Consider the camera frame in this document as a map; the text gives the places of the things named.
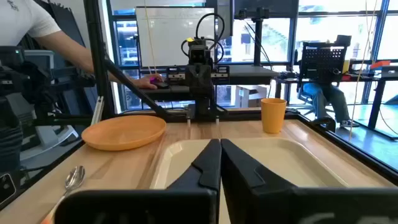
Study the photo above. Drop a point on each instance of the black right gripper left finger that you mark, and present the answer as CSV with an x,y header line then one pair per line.
x,y
186,202

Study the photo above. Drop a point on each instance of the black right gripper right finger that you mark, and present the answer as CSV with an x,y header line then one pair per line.
x,y
264,202

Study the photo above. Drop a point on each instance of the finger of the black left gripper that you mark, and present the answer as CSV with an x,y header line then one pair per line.
x,y
193,82
207,82

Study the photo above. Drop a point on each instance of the orange plastic cup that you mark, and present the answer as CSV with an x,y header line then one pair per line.
x,y
273,116

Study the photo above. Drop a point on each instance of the orange plastic plate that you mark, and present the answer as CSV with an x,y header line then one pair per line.
x,y
124,132

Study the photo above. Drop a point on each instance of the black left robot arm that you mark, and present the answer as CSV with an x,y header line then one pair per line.
x,y
203,107

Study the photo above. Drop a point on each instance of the beige plastic tray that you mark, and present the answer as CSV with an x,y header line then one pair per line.
x,y
280,161

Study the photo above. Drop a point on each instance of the black computer mouse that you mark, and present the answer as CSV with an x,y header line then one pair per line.
x,y
161,85

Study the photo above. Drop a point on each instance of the person's hand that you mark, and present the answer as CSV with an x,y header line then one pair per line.
x,y
146,81

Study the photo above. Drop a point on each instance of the white screen monitor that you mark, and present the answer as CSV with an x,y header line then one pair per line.
x,y
168,37

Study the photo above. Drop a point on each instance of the grey standing desk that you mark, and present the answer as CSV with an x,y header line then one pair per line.
x,y
248,74

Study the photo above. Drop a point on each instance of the white box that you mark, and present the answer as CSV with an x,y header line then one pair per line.
x,y
250,96

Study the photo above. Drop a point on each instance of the seated person in jeans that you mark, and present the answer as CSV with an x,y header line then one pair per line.
x,y
320,62

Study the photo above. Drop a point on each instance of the yellow object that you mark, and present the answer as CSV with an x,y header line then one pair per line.
x,y
345,67

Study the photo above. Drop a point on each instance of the black work table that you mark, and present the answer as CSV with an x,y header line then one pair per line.
x,y
377,102

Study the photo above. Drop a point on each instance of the black machine assembly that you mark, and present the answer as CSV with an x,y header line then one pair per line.
x,y
18,81

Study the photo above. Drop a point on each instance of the orange object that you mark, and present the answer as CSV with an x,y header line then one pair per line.
x,y
380,64

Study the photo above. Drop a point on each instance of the black smartphone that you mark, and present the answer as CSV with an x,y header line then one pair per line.
x,y
6,188

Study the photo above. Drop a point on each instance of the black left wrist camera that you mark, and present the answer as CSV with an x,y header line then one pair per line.
x,y
198,54

